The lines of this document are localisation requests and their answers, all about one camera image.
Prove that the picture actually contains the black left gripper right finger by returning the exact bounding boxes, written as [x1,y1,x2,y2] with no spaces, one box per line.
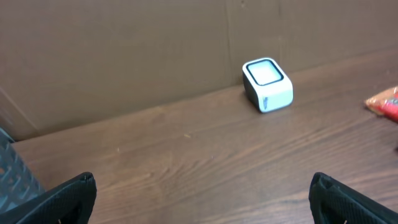
[308,172,397,224]

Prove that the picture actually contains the white barcode scanner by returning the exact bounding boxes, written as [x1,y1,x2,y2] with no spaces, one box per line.
[242,57,294,113]

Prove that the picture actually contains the grey plastic basket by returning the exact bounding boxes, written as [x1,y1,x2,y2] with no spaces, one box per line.
[0,130,45,213]

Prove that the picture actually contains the orange spaghetti packet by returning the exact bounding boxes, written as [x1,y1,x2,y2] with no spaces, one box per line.
[364,86,397,122]

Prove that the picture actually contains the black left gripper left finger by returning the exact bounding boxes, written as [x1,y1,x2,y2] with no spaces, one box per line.
[1,172,97,224]

